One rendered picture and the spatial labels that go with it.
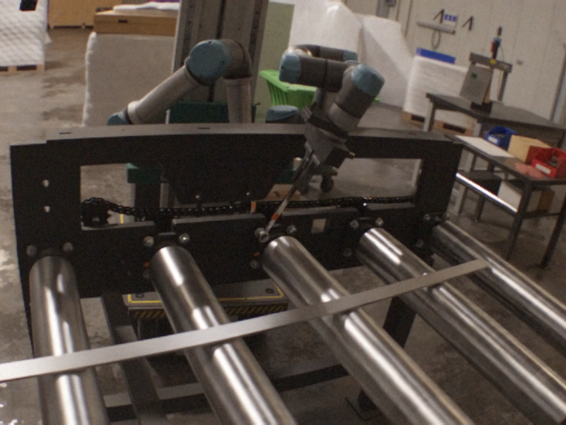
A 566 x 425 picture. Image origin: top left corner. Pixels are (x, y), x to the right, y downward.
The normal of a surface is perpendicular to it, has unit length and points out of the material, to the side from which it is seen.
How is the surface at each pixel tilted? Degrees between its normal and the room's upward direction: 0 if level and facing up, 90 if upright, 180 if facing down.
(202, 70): 85
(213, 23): 90
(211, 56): 85
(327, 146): 73
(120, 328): 0
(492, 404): 0
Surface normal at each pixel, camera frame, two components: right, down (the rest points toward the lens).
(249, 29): 0.29, 0.45
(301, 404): 0.14, -0.89
